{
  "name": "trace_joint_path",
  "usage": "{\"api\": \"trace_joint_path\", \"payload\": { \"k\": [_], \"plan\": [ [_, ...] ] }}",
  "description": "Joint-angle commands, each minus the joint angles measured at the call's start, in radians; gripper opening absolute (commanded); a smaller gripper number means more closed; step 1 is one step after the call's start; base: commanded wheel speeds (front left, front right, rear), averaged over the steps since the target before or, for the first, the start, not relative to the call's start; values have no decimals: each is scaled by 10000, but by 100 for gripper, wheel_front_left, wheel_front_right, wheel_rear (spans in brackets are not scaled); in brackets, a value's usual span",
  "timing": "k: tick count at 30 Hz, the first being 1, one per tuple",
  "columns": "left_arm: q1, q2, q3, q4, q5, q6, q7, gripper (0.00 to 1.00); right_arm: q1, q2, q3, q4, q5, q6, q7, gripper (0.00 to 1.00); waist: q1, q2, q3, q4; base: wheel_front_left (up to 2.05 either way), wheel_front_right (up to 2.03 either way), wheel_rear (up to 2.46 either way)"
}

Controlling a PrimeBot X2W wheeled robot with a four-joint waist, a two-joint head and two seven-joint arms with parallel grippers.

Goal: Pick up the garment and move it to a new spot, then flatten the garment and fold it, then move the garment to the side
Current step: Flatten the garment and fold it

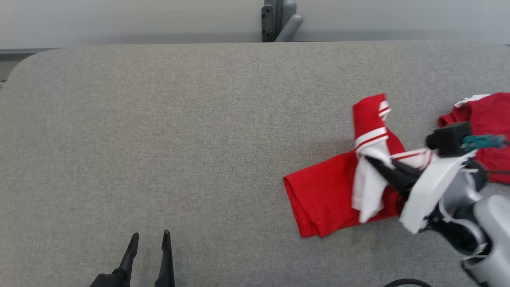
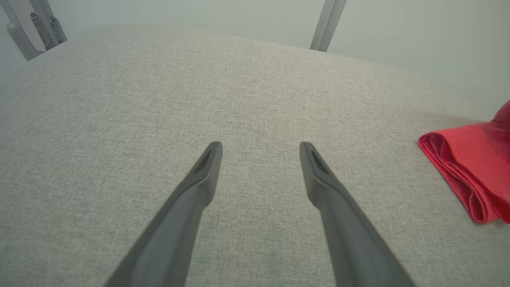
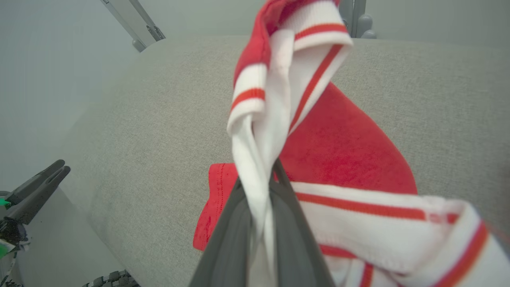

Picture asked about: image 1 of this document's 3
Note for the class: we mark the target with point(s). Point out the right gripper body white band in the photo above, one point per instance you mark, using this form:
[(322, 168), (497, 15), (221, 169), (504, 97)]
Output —
[(430, 187)]

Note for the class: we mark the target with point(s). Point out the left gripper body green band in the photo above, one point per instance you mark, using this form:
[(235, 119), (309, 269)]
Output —
[(111, 280)]

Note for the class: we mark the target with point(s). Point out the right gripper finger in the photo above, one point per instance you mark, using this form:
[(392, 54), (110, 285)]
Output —
[(394, 179), (408, 169)]

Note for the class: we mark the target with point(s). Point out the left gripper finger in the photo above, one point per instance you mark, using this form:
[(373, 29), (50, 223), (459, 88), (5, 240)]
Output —
[(166, 263), (130, 255)]

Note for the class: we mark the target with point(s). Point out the red garment with white stripes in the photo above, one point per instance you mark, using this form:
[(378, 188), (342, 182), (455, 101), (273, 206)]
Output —
[(318, 191)]

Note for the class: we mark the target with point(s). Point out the red shorts with elastic waistband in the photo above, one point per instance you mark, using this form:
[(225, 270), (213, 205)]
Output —
[(494, 115)]

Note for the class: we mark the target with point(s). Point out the grey metal partition stand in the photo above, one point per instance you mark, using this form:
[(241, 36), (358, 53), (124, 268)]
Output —
[(279, 16)]

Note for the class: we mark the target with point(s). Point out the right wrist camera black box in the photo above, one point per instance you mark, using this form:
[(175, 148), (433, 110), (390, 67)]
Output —
[(450, 139)]

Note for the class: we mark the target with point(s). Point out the teal plug on right camera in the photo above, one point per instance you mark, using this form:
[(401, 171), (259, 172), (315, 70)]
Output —
[(482, 141)]

